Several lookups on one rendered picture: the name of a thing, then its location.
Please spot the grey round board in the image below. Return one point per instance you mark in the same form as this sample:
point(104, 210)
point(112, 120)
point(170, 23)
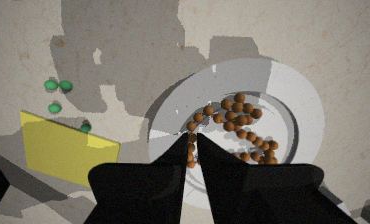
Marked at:
point(292, 115)

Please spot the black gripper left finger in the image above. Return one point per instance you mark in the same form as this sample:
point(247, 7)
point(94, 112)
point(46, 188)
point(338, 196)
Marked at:
point(162, 179)

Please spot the green oval bead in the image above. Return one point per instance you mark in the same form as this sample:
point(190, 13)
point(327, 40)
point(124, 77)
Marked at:
point(85, 128)
point(55, 108)
point(52, 85)
point(65, 85)

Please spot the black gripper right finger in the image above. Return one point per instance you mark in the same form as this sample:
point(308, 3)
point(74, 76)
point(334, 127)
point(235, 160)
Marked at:
point(230, 181)

